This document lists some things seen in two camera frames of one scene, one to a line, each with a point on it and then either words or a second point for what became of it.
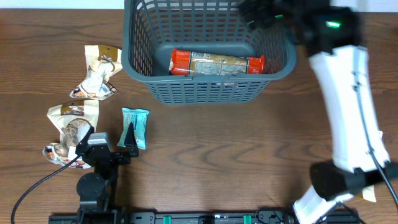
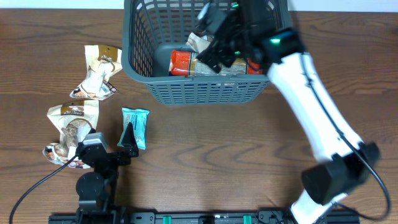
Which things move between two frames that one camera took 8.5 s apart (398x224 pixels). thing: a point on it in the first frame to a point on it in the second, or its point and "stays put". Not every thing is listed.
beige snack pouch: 369,191 to 198,43
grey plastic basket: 152,29 stays put
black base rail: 116,216 stays put
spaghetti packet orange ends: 188,63 stays put
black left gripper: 132,151 stays put
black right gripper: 267,7 to 219,48
